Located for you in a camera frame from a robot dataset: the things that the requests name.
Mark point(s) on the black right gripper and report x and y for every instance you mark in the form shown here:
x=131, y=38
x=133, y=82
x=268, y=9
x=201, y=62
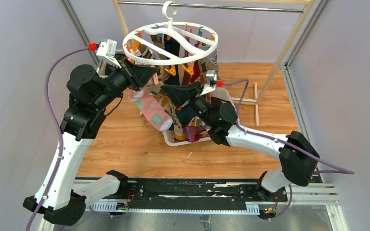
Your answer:
x=179, y=95

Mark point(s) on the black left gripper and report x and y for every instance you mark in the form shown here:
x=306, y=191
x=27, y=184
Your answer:
x=139, y=75

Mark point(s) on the brown argyle sock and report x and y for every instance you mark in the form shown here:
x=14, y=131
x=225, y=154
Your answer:
x=177, y=126

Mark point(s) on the pink patterned sock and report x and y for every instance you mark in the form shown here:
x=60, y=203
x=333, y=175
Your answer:
x=151, y=109

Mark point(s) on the white round clip hanger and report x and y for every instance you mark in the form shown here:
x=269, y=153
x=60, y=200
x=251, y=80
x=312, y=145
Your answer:
x=197, y=41

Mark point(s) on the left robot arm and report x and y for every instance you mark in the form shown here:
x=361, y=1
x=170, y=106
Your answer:
x=57, y=200

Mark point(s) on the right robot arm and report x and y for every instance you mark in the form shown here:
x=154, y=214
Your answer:
x=298, y=159

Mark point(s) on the white sock laundry basket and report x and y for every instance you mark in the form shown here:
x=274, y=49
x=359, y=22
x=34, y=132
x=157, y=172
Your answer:
x=221, y=93

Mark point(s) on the metal hanging rod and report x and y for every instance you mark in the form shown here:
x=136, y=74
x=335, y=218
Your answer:
x=208, y=6

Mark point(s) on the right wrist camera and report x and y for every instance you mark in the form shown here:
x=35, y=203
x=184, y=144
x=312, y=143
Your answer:
x=211, y=82

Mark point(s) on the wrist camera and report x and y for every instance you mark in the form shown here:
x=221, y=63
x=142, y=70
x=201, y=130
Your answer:
x=211, y=82
x=106, y=52

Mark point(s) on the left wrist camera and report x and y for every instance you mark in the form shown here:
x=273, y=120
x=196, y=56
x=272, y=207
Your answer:
x=106, y=52

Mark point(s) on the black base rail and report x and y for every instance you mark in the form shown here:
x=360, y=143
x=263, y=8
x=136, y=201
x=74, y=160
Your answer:
x=190, y=196

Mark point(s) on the wooden drying rack frame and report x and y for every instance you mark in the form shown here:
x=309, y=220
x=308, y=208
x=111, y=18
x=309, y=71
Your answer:
x=307, y=5

